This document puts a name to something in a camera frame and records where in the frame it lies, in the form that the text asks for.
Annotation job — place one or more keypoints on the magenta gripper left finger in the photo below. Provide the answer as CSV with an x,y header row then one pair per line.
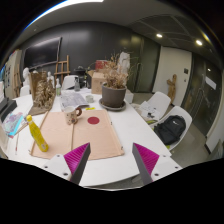
x,y
76,161

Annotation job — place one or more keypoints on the wooden easel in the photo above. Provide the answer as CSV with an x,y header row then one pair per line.
x,y
62,69

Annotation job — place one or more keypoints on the colourful book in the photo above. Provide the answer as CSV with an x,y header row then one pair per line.
x,y
11,123

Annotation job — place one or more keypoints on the cardboard box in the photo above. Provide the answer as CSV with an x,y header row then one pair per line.
x,y
97,81

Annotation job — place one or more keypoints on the white chair behind table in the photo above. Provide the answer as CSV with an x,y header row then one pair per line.
x,y
69,81

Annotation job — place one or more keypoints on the beige cardboard mat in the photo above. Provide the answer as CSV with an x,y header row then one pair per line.
x,y
62,138

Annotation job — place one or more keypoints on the black backpack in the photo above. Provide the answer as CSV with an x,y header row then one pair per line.
x,y
171,129

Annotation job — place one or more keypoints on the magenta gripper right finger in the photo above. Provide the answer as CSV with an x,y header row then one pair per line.
x,y
146,161

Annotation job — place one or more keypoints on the yellow drink bottle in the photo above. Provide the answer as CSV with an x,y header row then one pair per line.
x,y
36,134

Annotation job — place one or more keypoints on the white chair with backpack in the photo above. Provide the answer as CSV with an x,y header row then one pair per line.
x,y
177,110

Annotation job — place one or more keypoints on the grey plant pot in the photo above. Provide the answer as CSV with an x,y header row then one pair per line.
x,y
112,97

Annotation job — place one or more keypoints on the white chair with papers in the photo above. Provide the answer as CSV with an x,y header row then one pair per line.
x,y
155,107

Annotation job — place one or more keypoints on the brown carved sculpture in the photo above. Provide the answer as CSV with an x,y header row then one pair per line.
x,y
43,93

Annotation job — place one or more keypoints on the small white cup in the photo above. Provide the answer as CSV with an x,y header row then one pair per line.
x,y
89,99

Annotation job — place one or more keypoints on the white plaster bust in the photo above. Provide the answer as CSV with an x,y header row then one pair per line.
x,y
26,75

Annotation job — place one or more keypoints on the dried brown plant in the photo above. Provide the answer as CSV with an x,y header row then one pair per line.
x,y
117,70

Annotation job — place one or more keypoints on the wooden figure statue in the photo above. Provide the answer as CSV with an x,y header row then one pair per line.
x,y
172,88

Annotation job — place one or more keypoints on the open newspaper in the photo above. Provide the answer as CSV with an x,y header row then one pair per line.
x,y
71,98

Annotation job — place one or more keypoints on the red round coaster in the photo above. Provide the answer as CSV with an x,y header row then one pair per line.
x,y
93,120

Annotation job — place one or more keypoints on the clear spray bottle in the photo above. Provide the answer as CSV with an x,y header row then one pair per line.
x,y
76,85

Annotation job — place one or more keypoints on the patterned ceramic mug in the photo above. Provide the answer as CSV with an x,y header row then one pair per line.
x,y
71,114

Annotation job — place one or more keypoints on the wall-mounted black screen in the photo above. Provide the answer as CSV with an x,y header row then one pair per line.
x,y
43,53

